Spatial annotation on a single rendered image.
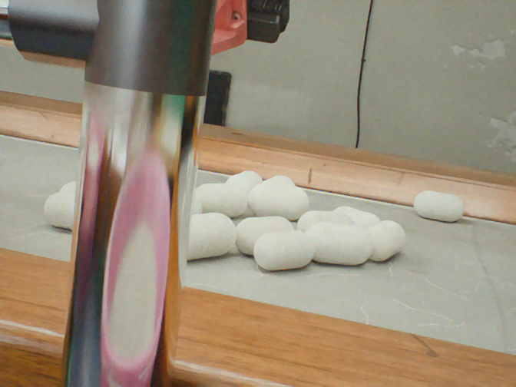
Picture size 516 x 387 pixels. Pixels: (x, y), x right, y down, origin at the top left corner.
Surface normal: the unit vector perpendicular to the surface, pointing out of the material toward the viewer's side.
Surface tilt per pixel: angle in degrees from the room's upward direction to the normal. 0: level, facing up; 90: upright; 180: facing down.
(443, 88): 90
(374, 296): 0
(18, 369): 90
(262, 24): 129
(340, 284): 0
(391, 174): 45
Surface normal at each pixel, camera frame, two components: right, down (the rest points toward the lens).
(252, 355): 0.14, -0.97
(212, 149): -0.05, -0.55
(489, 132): -0.18, 0.18
